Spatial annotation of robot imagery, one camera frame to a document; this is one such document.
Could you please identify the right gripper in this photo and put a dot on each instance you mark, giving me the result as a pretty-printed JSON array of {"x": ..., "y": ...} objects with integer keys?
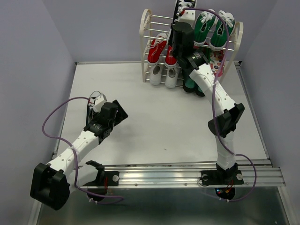
[{"x": 172, "y": 34}]

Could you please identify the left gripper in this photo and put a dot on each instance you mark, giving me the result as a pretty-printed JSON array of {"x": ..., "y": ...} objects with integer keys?
[{"x": 121, "y": 115}]

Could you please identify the black canvas sneaker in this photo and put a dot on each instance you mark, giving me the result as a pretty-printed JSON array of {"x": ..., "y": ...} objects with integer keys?
[
  {"x": 90, "y": 112},
  {"x": 180, "y": 6}
]

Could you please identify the red canvas sneaker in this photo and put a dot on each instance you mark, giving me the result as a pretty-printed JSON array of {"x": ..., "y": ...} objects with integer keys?
[
  {"x": 170, "y": 61},
  {"x": 156, "y": 47}
]

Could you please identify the white sneaker with grey mesh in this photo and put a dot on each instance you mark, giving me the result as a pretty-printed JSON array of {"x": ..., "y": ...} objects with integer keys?
[{"x": 172, "y": 77}]

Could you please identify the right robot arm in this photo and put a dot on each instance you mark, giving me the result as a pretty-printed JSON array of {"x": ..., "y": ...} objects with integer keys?
[{"x": 227, "y": 113}]

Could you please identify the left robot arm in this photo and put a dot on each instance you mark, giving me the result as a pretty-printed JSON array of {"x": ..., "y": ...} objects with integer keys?
[{"x": 52, "y": 183}]

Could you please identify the cream shoe rack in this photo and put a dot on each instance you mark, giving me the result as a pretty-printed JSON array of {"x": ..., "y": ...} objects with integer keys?
[{"x": 151, "y": 25}]

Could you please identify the left green canvas sneaker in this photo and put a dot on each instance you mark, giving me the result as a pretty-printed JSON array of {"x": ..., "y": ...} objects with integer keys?
[{"x": 202, "y": 27}]

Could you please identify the green canvas sneaker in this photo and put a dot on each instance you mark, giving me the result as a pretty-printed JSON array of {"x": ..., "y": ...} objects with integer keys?
[
  {"x": 219, "y": 38},
  {"x": 202, "y": 27}
]

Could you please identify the right green canvas sneaker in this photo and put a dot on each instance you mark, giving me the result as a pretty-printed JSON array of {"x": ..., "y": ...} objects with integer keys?
[{"x": 219, "y": 38}]

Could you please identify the right pink patterned slipper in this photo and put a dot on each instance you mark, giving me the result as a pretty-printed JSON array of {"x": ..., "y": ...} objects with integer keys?
[{"x": 215, "y": 60}]

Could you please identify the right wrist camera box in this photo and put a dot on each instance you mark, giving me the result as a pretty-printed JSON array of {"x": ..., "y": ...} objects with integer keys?
[{"x": 188, "y": 16}]

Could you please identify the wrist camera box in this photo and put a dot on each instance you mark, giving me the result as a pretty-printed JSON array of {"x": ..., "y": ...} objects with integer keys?
[
  {"x": 97, "y": 102},
  {"x": 188, "y": 16}
]

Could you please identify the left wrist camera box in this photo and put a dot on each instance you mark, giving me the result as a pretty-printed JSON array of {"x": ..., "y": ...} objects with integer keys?
[{"x": 97, "y": 102}]

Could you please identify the aluminium mounting rail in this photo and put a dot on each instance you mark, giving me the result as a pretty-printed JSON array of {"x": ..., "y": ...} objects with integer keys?
[{"x": 199, "y": 175}]

